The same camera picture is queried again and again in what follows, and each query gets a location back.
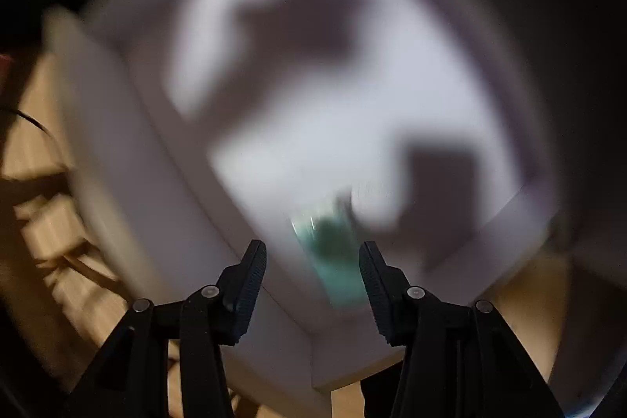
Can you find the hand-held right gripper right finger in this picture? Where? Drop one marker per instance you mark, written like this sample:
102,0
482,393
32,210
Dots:
377,286

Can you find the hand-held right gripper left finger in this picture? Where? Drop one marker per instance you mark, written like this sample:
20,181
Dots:
250,286

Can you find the teal cloth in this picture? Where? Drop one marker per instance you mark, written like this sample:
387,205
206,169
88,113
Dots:
333,261

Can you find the white storage box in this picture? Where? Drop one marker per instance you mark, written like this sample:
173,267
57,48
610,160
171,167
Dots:
294,80

